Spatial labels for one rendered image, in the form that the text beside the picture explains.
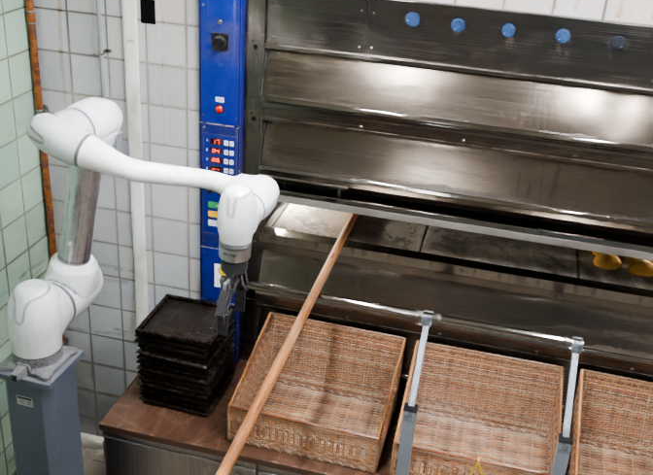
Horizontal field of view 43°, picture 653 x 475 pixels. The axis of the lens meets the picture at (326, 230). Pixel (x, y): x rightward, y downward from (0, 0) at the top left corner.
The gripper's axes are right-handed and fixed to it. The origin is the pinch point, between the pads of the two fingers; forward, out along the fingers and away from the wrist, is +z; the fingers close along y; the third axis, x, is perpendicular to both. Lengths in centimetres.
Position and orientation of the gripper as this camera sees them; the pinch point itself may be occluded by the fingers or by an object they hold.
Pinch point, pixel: (231, 319)
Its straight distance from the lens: 245.1
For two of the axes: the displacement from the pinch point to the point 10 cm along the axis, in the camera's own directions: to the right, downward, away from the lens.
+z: -1.0, 8.9, 4.5
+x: 9.6, 2.0, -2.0
